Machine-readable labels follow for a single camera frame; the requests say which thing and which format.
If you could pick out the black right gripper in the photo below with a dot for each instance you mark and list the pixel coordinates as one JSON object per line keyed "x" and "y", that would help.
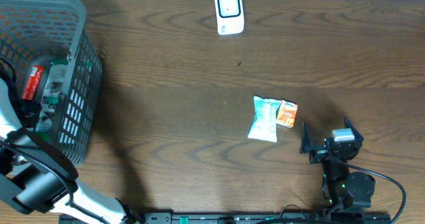
{"x": 321, "y": 151}

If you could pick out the orange Kleenex tissue pack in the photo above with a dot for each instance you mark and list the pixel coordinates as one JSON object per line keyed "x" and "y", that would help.
{"x": 287, "y": 114}

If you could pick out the green white wipes pack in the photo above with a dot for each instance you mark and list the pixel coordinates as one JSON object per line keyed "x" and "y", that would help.
{"x": 264, "y": 122}

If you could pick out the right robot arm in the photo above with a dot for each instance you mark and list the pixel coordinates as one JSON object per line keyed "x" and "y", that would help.
{"x": 349, "y": 191}

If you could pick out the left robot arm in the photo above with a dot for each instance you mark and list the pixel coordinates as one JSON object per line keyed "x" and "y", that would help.
{"x": 36, "y": 176}

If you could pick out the white barcode scanner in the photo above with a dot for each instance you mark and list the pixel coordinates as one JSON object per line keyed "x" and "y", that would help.
{"x": 229, "y": 16}

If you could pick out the red snack package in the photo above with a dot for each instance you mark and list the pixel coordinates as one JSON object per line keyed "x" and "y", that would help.
{"x": 33, "y": 82}

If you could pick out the grey plastic shopping basket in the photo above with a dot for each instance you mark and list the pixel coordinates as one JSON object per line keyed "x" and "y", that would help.
{"x": 39, "y": 31}

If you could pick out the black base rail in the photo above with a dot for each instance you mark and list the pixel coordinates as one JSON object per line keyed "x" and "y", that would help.
{"x": 239, "y": 218}

